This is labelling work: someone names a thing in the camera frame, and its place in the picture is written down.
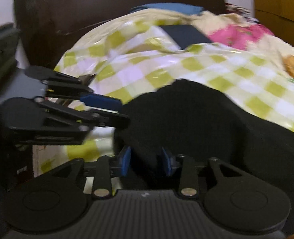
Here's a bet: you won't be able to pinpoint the dark patterned cloth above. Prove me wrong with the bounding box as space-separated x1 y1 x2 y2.
224 3 259 22

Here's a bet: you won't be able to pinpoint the black pants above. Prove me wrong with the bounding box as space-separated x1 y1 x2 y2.
113 79 294 188

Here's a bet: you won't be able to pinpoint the yellow wooden wardrobe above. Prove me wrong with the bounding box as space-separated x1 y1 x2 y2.
253 0 294 50

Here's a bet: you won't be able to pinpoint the cream pink printed blanket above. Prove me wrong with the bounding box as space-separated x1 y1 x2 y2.
147 7 294 90

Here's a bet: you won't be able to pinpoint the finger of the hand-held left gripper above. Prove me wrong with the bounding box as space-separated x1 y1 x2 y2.
41 72 123 111
13 99 131 146

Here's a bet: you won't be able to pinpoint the dark brown wooden headboard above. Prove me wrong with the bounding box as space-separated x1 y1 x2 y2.
14 0 228 65

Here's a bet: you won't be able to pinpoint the dark navy folded cloth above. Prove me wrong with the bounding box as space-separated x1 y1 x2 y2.
159 25 212 50

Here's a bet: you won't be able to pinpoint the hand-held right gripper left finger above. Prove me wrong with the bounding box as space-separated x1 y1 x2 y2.
54 146 132 200

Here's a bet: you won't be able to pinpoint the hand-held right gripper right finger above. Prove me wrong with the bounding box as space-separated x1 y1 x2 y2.
161 146 240 200

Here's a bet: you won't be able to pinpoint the green checked bed sheet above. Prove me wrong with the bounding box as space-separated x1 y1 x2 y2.
39 17 294 177

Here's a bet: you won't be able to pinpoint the blue cloth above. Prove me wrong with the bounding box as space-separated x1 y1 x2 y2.
129 3 205 15

